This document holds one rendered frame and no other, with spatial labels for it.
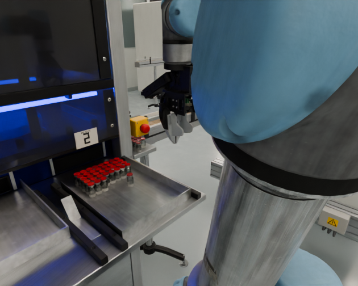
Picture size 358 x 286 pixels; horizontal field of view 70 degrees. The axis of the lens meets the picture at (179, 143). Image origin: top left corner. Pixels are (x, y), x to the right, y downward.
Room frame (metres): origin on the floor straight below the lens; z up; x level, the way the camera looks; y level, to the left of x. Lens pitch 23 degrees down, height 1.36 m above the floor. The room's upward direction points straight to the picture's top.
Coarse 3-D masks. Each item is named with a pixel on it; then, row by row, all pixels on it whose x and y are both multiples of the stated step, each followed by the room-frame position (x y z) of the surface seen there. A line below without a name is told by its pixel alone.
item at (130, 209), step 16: (128, 160) 0.90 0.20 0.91; (144, 176) 0.81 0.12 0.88; (160, 176) 0.77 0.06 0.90; (80, 192) 0.71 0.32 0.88; (112, 192) 0.71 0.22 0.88; (128, 192) 0.71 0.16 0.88; (144, 192) 0.71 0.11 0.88; (160, 192) 0.71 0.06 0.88; (176, 192) 0.71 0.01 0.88; (96, 208) 0.63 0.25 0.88; (112, 208) 0.63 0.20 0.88; (128, 208) 0.63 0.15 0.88; (144, 208) 0.63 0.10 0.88; (160, 208) 0.59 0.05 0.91; (112, 224) 0.52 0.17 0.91; (128, 224) 0.56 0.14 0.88; (144, 224) 0.55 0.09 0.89
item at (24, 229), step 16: (16, 192) 0.71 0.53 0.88; (32, 192) 0.66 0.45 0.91; (0, 208) 0.63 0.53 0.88; (16, 208) 0.63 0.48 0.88; (32, 208) 0.63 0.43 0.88; (48, 208) 0.59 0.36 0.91; (0, 224) 0.56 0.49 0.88; (16, 224) 0.56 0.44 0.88; (32, 224) 0.56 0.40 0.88; (48, 224) 0.56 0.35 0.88; (64, 224) 0.52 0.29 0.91; (0, 240) 0.50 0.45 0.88; (16, 240) 0.50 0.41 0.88; (32, 240) 0.50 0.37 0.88; (48, 240) 0.48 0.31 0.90; (64, 240) 0.50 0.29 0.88; (0, 256) 0.45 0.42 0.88; (16, 256) 0.43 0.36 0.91; (32, 256) 0.45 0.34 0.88; (0, 272) 0.40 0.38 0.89
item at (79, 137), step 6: (78, 132) 0.82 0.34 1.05; (84, 132) 0.84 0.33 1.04; (90, 132) 0.86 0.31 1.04; (96, 132) 0.87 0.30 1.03; (78, 138) 0.82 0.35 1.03; (90, 138) 0.85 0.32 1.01; (96, 138) 0.87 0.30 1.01; (78, 144) 0.82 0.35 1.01; (84, 144) 0.83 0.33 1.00; (90, 144) 0.85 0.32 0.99
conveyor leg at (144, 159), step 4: (144, 156) 1.22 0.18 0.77; (148, 156) 1.24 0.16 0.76; (140, 160) 1.23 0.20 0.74; (144, 160) 1.22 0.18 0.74; (148, 160) 1.24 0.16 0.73; (144, 164) 1.22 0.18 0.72; (148, 164) 1.24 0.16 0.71; (148, 240) 1.22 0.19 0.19; (152, 240) 1.24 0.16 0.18; (148, 244) 1.22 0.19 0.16; (152, 244) 1.23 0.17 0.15
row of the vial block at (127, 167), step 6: (114, 168) 0.79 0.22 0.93; (120, 168) 0.80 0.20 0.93; (126, 168) 0.81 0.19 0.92; (108, 174) 0.75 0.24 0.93; (114, 174) 0.77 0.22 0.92; (120, 174) 0.79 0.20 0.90; (126, 174) 0.81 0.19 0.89; (84, 180) 0.71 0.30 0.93; (90, 180) 0.72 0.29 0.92; (108, 180) 0.75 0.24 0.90; (114, 180) 0.77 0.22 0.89; (84, 186) 0.70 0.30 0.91
